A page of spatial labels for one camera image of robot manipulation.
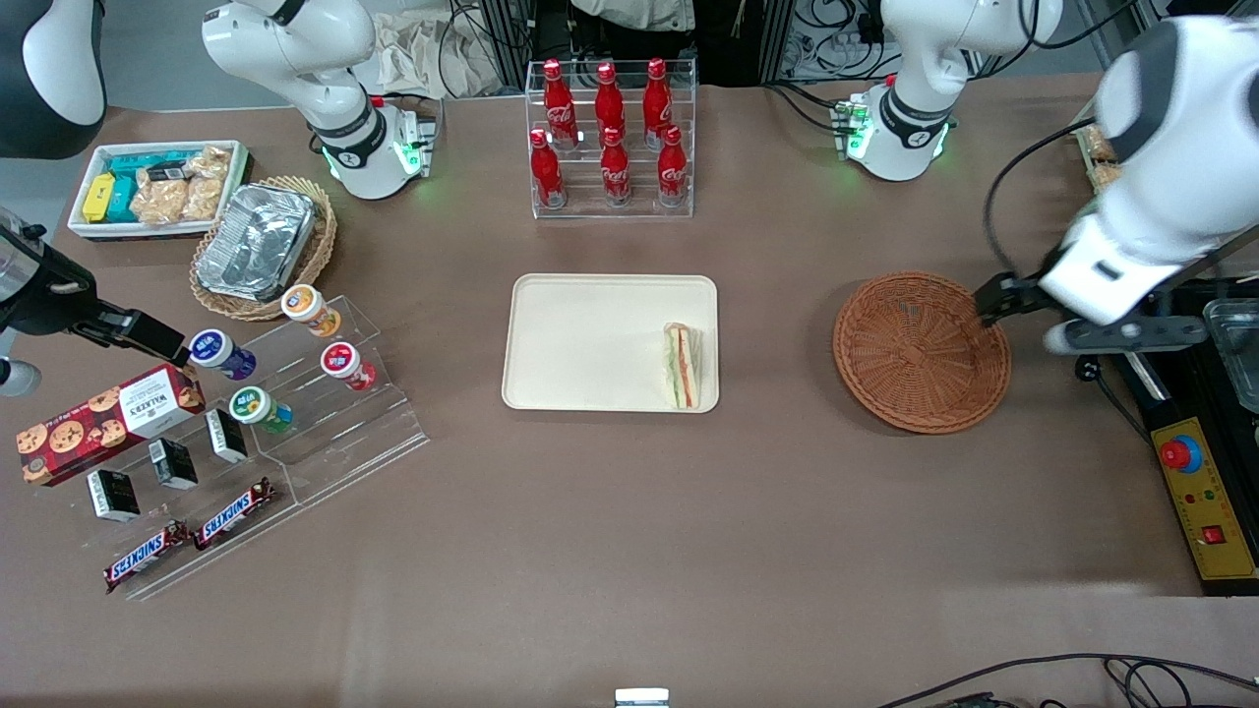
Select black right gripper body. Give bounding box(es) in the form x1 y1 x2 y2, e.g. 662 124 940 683
0 231 101 337

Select triangular sandwich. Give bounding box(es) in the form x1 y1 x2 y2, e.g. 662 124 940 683
662 323 705 411

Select round brown wicker basket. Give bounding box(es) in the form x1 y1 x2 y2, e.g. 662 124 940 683
833 272 1012 435

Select oval light wicker basket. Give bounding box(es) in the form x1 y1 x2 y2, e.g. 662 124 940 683
190 176 338 323

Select cream plastic tray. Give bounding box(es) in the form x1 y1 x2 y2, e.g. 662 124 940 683
502 273 721 414

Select blue lid yogurt cup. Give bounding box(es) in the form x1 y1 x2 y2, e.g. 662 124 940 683
189 329 258 382

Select white plastic bin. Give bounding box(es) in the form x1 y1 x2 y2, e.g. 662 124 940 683
67 140 253 242

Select red cookie box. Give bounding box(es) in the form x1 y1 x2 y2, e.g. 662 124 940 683
17 364 207 487

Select yellow small box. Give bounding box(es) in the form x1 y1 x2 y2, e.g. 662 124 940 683
83 173 118 224

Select small black carton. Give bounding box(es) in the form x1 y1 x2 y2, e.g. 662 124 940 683
149 439 199 491
87 469 141 523
205 408 249 464

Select teal small box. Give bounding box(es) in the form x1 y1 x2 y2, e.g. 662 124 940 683
103 169 141 223

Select green lid yogurt cup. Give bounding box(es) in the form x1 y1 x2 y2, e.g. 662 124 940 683
229 386 294 435

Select aluminium foil container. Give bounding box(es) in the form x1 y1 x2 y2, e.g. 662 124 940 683
195 183 318 302

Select orange lid yogurt cup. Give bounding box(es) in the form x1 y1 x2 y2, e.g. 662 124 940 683
280 284 342 338

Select teal long box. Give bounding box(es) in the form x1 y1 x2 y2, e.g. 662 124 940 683
106 149 194 180

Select black appliance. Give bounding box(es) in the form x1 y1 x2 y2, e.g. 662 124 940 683
1108 226 1259 597

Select Snickers chocolate bar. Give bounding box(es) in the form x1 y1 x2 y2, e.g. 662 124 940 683
193 477 275 552
103 520 192 595

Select red lid yogurt cup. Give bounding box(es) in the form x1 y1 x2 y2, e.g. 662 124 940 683
320 342 378 392

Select red emergency stop button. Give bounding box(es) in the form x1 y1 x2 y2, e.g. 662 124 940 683
1159 435 1204 475

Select clear acrylic stepped stand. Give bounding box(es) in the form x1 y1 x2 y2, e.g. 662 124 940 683
30 393 301 603
197 293 432 508

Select yellow control panel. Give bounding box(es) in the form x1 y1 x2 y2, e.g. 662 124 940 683
1151 417 1259 582

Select red cola bottle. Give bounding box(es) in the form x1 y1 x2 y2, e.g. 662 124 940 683
600 126 633 207
594 62 628 139
529 129 569 209
642 57 675 148
543 59 577 150
656 124 689 207

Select beige cloth bag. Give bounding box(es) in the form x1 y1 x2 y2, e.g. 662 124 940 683
372 14 505 100

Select clear acrylic bottle rack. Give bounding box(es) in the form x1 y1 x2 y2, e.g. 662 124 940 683
524 57 697 220

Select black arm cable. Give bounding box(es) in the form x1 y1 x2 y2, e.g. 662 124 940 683
984 118 1101 281

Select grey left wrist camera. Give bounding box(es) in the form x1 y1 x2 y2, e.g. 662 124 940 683
1045 315 1210 356

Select black power cable with plug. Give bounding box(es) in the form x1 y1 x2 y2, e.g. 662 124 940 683
1074 354 1158 440

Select white wire shelf rack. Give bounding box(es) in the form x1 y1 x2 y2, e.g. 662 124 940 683
1072 118 1124 196

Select black base cables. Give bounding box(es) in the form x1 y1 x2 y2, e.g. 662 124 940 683
762 82 849 136

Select black floor cables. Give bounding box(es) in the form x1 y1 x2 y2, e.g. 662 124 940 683
875 652 1259 708

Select aluminium frame post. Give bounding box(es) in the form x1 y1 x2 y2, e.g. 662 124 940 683
495 0 538 95

